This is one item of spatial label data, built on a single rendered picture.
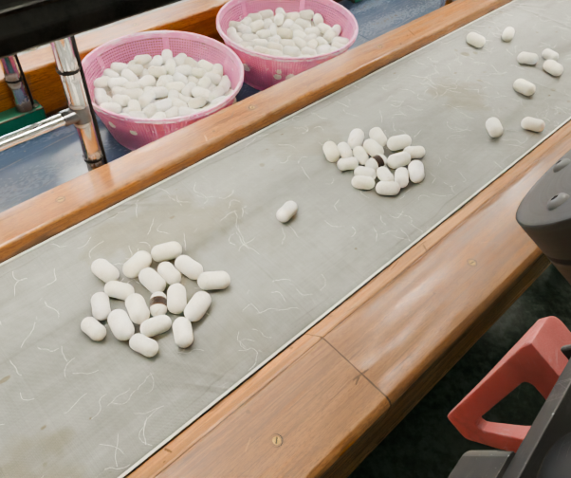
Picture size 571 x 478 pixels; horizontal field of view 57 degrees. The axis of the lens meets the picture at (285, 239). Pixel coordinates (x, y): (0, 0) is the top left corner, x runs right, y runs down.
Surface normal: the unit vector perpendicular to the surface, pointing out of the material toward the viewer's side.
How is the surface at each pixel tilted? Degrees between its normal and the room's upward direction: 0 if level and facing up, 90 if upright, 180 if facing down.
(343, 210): 0
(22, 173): 0
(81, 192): 0
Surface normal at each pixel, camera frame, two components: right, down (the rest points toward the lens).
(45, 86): 0.68, 0.58
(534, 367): -0.64, 0.51
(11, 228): 0.06, -0.66
